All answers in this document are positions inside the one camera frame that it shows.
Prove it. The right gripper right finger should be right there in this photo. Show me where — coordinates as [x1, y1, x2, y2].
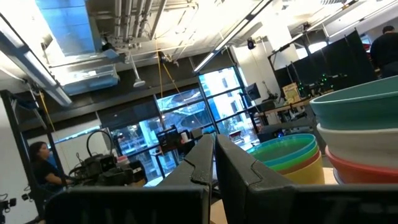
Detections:
[215, 134, 398, 224]

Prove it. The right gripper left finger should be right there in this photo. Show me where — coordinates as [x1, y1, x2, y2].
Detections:
[46, 134, 215, 224]

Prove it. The yellow translucent bowl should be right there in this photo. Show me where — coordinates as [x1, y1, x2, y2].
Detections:
[281, 154, 326, 185]

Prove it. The green translucent bowl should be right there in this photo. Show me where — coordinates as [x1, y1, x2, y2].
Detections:
[269, 141, 320, 172]

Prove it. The blue translucent bowl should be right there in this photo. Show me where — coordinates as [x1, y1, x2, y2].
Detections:
[247, 133, 318, 167]

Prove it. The coral red bowl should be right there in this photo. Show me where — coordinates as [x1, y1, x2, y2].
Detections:
[325, 146, 398, 185]

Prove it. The teal bowl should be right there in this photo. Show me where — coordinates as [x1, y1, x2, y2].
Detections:
[309, 75, 398, 131]

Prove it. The yellow cardboard box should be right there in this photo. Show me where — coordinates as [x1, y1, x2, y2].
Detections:
[282, 82, 301, 103]

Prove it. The person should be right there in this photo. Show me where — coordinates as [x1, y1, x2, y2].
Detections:
[369, 25, 398, 78]
[27, 141, 74, 194]

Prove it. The black hanging monitor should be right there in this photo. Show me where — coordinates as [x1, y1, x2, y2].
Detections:
[245, 82, 262, 101]

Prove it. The black partition screen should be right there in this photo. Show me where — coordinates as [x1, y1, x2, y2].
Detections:
[273, 29, 377, 94]

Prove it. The black camera cable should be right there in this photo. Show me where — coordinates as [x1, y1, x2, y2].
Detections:
[85, 129, 114, 157]

